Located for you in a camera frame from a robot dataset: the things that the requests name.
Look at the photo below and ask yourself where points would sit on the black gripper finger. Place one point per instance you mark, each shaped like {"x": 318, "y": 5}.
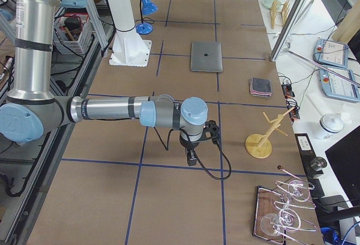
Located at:
{"x": 187, "y": 156}
{"x": 191, "y": 158}

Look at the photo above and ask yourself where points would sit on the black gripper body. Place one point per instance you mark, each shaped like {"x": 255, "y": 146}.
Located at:
{"x": 187, "y": 145}

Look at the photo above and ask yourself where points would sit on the grey laptop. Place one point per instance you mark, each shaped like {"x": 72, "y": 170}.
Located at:
{"x": 206, "y": 57}

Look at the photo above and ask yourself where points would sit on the wooden mug tree stand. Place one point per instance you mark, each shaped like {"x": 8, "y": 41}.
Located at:
{"x": 257, "y": 145}

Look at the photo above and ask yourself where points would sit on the grey and pink folded cloth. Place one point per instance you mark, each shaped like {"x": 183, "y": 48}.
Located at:
{"x": 260, "y": 87}

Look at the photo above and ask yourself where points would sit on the lower wine glass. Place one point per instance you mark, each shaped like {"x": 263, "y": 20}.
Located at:
{"x": 275, "y": 224}

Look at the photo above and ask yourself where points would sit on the wine glass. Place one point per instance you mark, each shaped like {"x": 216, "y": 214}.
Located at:
{"x": 296, "y": 189}
{"x": 275, "y": 224}

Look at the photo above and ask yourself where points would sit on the upper wine glass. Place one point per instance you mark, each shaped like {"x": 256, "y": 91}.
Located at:
{"x": 296, "y": 189}

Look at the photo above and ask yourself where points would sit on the black power strip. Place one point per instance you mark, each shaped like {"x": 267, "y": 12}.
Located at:
{"x": 291, "y": 102}

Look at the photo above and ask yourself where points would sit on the white enamel mug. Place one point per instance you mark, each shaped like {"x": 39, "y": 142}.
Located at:
{"x": 329, "y": 124}

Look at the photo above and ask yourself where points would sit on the black monitor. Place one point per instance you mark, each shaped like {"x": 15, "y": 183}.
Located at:
{"x": 344, "y": 161}

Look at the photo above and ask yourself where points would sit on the white plastic basket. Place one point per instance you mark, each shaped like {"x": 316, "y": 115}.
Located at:
{"x": 72, "y": 33}

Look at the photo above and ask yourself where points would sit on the lower teach pendant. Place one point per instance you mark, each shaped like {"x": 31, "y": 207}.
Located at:
{"x": 336, "y": 87}

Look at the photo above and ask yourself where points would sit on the teach pendant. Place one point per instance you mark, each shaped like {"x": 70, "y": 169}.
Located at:
{"x": 336, "y": 87}
{"x": 328, "y": 52}

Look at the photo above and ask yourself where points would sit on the light green plate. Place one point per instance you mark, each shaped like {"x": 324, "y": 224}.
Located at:
{"x": 267, "y": 3}

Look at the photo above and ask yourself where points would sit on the wooden dish rack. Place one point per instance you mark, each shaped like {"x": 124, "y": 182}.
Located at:
{"x": 282, "y": 9}

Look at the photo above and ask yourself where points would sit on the upper teach pendant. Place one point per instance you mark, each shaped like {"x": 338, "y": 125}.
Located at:
{"x": 328, "y": 52}

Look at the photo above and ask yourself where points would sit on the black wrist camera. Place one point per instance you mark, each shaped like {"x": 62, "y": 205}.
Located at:
{"x": 211, "y": 131}

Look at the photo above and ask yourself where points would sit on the black wire glass rack tray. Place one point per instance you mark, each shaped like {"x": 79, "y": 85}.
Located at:
{"x": 271, "y": 201}

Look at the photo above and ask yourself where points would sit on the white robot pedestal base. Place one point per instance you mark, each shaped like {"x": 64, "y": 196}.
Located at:
{"x": 128, "y": 49}

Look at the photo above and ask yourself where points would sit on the aluminium camera post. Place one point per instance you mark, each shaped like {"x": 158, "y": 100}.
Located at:
{"x": 289, "y": 24}

